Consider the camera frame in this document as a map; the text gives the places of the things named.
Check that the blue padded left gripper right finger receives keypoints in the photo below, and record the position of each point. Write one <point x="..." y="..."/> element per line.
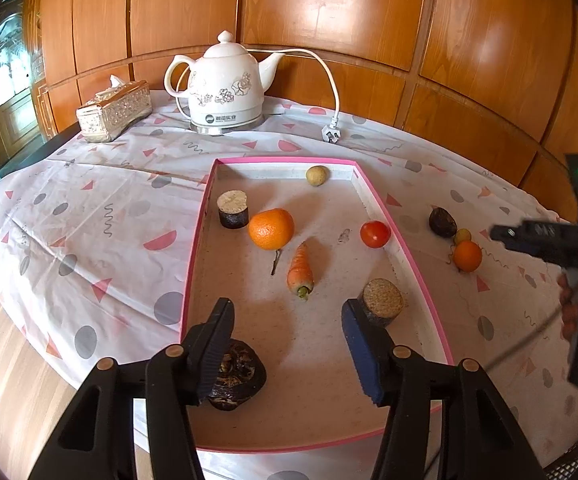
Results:
<point x="480" y="438"/>

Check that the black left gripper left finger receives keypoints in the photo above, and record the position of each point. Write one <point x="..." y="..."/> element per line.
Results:
<point x="94" y="438"/>

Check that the small yellow-green longan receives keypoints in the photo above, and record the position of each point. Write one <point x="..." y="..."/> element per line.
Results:
<point x="461" y="236"/>

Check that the dark passion fruit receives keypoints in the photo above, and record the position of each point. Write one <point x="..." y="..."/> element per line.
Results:
<point x="442" y="223"/>

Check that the person's right hand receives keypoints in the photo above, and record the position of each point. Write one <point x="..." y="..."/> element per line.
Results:
<point x="569" y="309"/>

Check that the small orange on tablecloth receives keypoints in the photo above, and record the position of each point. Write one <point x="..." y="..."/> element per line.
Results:
<point x="467" y="256"/>

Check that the dark sugarcane stub near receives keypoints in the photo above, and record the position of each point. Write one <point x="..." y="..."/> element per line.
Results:
<point x="382" y="301"/>

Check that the dark sugarcane stub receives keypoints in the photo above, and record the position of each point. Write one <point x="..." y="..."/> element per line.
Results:
<point x="382" y="301"/>
<point x="233" y="209"/>

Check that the patterned white tablecloth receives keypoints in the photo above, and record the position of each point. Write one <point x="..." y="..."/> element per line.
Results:
<point x="95" y="240"/>

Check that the red cherry tomato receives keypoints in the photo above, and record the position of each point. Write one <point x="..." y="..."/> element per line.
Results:
<point x="375" y="234"/>

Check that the small orange carrot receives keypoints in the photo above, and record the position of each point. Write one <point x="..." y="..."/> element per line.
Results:
<point x="300" y="278"/>

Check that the dark sugarcane stub far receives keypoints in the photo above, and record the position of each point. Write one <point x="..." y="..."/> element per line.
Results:
<point x="233" y="209"/>

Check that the yellowish longan at tray back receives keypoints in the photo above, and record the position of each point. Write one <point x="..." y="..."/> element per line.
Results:
<point x="317" y="175"/>

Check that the large orange in tray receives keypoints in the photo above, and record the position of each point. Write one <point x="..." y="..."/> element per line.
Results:
<point x="271" y="229"/>

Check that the pink rimmed shallow tray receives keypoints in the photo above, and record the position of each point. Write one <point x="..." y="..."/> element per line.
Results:
<point x="312" y="396"/>

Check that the silver ornate tissue box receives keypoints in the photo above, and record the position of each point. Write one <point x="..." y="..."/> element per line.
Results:
<point x="111" y="111"/>

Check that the wooden glass panel door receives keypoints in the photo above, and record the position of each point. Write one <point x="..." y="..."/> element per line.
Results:
<point x="18" y="124"/>

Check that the white ceramic electric kettle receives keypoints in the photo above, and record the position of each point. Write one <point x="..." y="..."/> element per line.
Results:
<point x="225" y="88"/>

